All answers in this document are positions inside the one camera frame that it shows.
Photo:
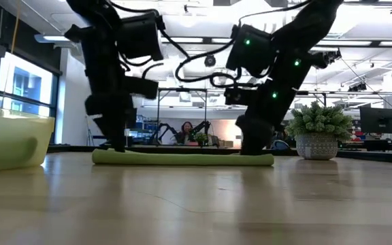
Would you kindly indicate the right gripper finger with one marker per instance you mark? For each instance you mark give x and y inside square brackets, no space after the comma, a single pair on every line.
[250,139]
[266,139]

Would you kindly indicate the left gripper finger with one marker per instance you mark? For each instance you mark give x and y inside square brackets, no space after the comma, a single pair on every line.
[119,136]
[107,129]

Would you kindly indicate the yellow translucent plastic basket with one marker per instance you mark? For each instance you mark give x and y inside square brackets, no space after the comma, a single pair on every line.
[12,129]

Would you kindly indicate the black background robot arm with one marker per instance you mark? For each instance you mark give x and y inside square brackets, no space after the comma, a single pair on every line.
[201,126]
[163,127]

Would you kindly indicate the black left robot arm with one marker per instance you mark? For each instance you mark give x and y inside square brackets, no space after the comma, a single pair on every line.
[97,27]

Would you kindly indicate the black computer monitor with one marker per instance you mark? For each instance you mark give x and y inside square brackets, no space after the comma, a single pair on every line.
[132,119]
[379,120]

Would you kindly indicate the small background potted plant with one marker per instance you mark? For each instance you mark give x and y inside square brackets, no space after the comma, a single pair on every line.
[201,137]

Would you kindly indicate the artificial green potted plant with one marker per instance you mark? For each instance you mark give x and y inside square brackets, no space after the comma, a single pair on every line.
[318,136]

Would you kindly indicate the person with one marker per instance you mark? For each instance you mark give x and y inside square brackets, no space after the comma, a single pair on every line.
[185,131]

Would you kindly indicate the round black ceiling spotlight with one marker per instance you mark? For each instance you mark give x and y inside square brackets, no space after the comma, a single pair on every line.
[210,60]

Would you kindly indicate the black framed window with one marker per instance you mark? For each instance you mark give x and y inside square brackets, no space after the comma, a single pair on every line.
[26,81]

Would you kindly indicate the black ceiling track light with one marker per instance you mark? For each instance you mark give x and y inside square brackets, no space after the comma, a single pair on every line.
[357,87]

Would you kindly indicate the long ceiling light strip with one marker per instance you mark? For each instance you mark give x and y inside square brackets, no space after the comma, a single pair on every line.
[352,43]

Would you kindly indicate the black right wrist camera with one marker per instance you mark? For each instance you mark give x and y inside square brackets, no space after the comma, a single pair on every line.
[238,96]

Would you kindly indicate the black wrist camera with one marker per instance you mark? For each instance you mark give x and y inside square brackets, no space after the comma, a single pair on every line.
[238,96]
[141,87]

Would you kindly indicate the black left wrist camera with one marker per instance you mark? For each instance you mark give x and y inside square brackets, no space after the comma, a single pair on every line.
[141,87]

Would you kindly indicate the black ceiling camera cluster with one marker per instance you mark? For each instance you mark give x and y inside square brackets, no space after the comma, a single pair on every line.
[328,58]

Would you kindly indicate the black background rig frame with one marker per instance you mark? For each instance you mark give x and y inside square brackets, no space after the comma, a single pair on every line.
[182,90]

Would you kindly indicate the black metal table frame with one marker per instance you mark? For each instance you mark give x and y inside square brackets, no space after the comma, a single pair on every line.
[369,156]

